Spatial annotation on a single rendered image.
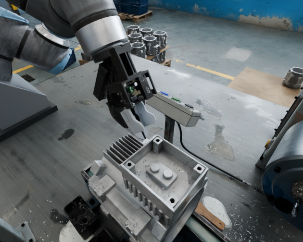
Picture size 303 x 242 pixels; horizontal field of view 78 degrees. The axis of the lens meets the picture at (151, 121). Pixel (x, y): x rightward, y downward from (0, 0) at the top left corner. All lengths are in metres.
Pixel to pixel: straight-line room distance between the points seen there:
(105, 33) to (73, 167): 0.57
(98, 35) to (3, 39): 0.67
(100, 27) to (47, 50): 0.63
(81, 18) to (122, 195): 0.33
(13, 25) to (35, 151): 0.51
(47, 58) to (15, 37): 0.13
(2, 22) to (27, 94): 0.29
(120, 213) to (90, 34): 0.33
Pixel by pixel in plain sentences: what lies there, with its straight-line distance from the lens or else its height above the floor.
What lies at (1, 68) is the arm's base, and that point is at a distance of 1.02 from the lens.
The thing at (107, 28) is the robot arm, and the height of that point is 1.32.
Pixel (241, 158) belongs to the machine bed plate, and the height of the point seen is 0.80.
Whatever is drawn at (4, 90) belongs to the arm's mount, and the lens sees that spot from 0.99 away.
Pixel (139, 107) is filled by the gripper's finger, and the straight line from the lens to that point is 0.43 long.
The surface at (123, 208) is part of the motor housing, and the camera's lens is 0.39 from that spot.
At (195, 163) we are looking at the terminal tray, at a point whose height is 1.14.
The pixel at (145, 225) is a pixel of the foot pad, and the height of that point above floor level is 1.07.
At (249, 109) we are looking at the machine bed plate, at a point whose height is 0.80.
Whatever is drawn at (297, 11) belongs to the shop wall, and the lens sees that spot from 5.75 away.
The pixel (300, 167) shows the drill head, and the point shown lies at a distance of 0.49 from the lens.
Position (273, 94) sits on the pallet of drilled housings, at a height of 0.15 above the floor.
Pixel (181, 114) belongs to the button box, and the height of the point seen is 1.06.
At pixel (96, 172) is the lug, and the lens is 0.42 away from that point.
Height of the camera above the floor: 1.43
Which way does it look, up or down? 43 degrees down
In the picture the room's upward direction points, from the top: straight up
